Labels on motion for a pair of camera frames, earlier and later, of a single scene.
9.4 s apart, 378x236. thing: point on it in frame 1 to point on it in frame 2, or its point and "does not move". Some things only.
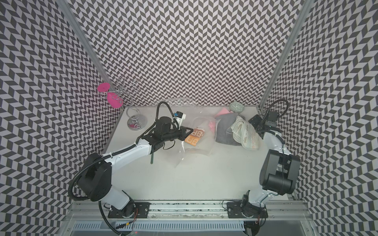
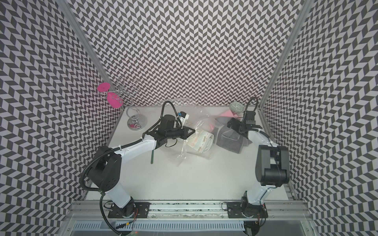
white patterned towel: [245, 134] to [201, 141]
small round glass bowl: [236, 107] does not move
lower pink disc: [114, 100] does not move
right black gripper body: [256, 122] to [237, 125]
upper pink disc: [103, 87] does not move
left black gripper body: [173, 133] does not move
